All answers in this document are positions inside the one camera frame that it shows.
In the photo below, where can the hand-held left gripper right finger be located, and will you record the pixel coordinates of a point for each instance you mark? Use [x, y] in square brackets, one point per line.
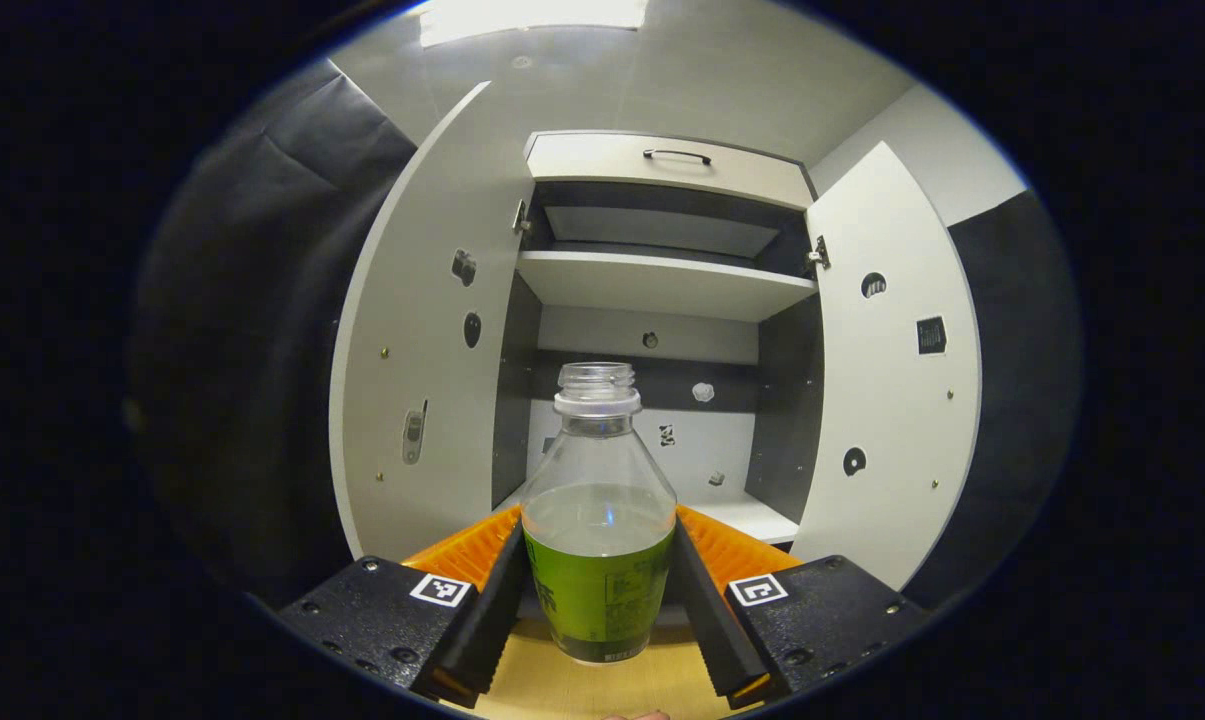
[707, 620]

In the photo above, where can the white cabinet door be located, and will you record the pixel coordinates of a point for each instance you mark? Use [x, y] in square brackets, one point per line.
[412, 300]
[892, 430]

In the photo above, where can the white cabinet shelf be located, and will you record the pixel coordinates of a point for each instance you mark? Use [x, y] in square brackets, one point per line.
[752, 518]
[662, 285]

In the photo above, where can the clear bottle with green label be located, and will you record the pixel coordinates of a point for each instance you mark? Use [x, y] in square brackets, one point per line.
[597, 560]

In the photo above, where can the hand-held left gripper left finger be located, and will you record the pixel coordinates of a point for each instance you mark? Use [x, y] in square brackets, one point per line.
[492, 620]

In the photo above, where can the white drawer front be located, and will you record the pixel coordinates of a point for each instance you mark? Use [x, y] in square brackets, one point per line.
[602, 170]

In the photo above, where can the metal door hinge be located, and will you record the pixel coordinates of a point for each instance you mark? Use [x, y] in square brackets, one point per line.
[521, 218]
[818, 253]

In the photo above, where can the black backdrop cloth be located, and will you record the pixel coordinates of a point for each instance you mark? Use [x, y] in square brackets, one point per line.
[242, 350]

